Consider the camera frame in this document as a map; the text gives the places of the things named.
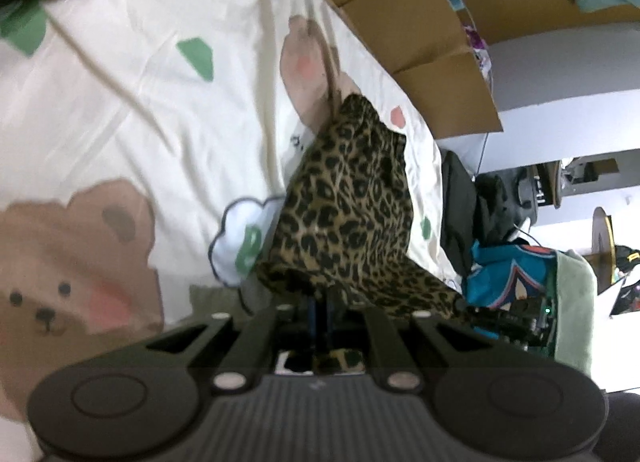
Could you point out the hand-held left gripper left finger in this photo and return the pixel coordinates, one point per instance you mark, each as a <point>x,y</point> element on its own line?
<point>314,327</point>

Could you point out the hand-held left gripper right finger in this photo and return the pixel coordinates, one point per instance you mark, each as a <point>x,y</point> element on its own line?
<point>331,327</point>

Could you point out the leopard print garment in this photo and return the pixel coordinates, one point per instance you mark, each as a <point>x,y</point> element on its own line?
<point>350,202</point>

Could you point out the green cloth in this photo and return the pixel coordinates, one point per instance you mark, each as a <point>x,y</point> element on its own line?
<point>575,302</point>

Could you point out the teal patterned bag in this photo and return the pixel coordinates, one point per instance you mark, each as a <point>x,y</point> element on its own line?
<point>495,267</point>

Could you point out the round gold rim table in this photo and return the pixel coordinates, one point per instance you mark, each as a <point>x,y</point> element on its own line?
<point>602,237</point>

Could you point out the crumpled black garment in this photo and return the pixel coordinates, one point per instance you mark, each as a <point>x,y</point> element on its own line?
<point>495,207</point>

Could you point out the black yellow backpack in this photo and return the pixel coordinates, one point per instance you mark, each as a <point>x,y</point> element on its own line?
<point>627,257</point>

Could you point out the black chair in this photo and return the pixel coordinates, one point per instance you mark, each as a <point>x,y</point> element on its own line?
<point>525,187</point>

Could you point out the cream bear print blanket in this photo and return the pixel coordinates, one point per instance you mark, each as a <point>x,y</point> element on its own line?
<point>150,106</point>

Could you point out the purple detergent pouch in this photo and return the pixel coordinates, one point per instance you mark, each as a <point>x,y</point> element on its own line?
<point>475,41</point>

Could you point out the tall cardboard sheet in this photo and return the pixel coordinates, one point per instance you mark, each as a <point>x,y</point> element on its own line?
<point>525,11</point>

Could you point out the flattened cardboard box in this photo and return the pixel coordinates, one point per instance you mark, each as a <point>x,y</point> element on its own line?
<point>400,6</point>

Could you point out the blue cap detergent bottle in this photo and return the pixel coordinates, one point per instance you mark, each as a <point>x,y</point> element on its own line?
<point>456,2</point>

